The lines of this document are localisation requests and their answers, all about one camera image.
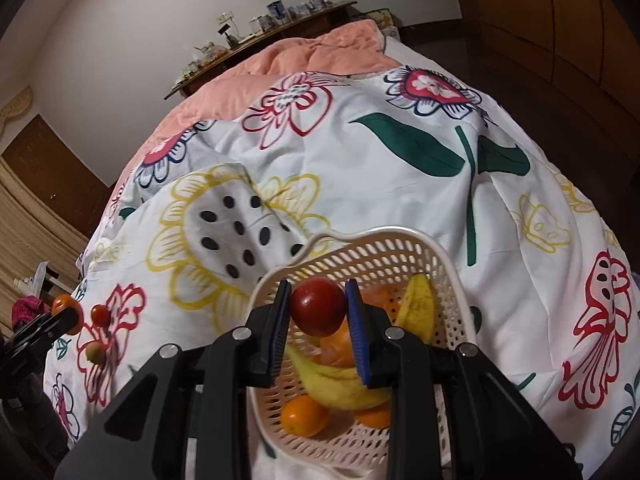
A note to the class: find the beige curtain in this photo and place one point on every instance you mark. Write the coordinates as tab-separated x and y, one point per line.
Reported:
30	234

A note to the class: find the brown wooden door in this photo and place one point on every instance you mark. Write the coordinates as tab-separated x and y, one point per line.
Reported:
50	170

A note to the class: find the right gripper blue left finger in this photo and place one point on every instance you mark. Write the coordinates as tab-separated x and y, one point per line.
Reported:
269	325

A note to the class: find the green kiwi fruit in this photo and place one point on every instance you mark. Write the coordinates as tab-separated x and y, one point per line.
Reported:
95	352

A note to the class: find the orange bag of fruit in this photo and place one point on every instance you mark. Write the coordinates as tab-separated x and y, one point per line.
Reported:
336	350

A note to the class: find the red tomato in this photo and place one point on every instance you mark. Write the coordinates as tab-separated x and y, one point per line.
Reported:
318	307
101	316

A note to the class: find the wooden sideboard table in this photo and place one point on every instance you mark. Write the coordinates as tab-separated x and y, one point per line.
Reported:
308	27

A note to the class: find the pink blanket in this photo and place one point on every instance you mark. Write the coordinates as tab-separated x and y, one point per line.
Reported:
353	49

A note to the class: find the blue white jug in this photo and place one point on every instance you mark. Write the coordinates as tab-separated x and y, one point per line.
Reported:
277	11

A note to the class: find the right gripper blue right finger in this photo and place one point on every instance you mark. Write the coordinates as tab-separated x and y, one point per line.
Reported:
373	353

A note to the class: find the orange mandarin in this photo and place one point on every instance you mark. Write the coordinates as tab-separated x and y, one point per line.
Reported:
304	417
71	310
375	418

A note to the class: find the wooden wardrobe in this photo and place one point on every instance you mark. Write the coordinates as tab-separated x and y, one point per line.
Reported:
583	48

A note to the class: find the yellow banana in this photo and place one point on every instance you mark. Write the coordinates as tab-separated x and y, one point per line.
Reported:
341	389

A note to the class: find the white floral duvet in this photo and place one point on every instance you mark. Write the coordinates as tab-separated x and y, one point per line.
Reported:
524	213

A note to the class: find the white plastic perforated basket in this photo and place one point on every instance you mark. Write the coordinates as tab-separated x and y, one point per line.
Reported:
418	439

